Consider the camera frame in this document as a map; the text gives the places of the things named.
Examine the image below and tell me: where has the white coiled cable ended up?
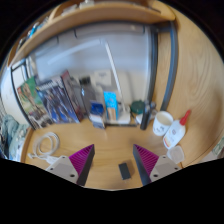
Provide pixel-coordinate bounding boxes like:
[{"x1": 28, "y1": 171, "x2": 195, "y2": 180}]
[{"x1": 27, "y1": 131, "x2": 61, "y2": 164}]

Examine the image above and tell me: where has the crumpled teal cloth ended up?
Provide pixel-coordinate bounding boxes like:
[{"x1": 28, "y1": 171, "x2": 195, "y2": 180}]
[{"x1": 0, "y1": 111, "x2": 30, "y2": 162}]

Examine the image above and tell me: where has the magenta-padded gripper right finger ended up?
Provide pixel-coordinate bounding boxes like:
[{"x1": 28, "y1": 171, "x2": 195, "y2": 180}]
[{"x1": 132, "y1": 143, "x2": 183, "y2": 187}]

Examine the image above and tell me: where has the green toy box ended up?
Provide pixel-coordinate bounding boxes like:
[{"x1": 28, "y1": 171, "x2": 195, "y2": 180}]
[{"x1": 16, "y1": 76, "x2": 54, "y2": 130}]

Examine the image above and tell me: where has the green lidded jar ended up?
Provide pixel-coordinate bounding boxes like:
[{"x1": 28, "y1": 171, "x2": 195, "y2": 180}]
[{"x1": 130, "y1": 99, "x2": 146, "y2": 116}]

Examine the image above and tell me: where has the white glue bottle red cap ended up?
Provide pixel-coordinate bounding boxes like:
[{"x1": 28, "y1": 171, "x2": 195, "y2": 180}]
[{"x1": 162, "y1": 109, "x2": 192, "y2": 150}]

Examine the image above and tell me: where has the black charger block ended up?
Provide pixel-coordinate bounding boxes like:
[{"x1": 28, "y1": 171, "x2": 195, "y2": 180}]
[{"x1": 118, "y1": 162, "x2": 132, "y2": 181}]

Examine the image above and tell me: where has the wooden shelf unit with items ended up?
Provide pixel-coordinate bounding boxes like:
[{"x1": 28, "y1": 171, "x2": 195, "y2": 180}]
[{"x1": 7, "y1": 0, "x2": 177, "y2": 68}]

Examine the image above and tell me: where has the dark blue small box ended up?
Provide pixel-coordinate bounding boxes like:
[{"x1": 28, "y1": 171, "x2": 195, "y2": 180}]
[{"x1": 89, "y1": 101, "x2": 107, "y2": 130}]

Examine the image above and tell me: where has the dark red model box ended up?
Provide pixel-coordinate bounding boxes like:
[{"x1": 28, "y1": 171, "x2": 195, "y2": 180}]
[{"x1": 60, "y1": 69, "x2": 85, "y2": 122}]

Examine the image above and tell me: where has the small clear plastic container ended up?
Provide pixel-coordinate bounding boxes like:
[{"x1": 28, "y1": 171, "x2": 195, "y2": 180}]
[{"x1": 166, "y1": 145, "x2": 186, "y2": 165}]

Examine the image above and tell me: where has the light blue small box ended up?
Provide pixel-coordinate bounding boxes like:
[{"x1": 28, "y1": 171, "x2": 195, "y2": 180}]
[{"x1": 102, "y1": 91, "x2": 120, "y2": 122}]

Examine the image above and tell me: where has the white desk lamp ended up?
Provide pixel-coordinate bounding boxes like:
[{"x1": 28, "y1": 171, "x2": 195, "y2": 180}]
[{"x1": 104, "y1": 41, "x2": 132, "y2": 126}]

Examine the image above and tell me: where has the black cylinder bottle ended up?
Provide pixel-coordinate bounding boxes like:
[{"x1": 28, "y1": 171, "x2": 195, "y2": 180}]
[{"x1": 139, "y1": 102, "x2": 154, "y2": 131}]

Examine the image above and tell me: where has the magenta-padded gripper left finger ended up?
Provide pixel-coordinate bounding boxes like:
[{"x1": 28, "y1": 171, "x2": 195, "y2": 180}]
[{"x1": 45, "y1": 143, "x2": 96, "y2": 187}]

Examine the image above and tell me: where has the grey upright box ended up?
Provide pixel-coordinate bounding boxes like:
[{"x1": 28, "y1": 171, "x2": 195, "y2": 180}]
[{"x1": 79, "y1": 77, "x2": 105, "y2": 116}]

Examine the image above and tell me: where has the white cup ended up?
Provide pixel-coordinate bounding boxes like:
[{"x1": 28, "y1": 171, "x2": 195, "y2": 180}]
[{"x1": 152, "y1": 110, "x2": 175, "y2": 137}]

